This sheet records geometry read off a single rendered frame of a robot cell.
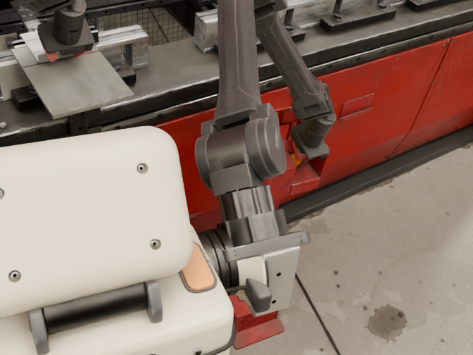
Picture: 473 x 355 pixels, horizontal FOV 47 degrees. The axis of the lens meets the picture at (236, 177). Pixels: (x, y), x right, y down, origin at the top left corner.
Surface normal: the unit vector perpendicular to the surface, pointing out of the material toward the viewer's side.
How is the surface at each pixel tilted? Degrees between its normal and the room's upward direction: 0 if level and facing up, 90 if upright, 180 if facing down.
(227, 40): 35
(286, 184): 90
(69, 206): 47
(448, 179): 0
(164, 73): 0
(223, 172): 53
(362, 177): 0
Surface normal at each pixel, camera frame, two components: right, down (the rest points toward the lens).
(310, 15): 0.54, 0.64
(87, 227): 0.36, 0.03
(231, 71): -0.41, -0.44
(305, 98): 0.06, 0.89
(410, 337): 0.13, -0.71
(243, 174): -0.35, 0.00
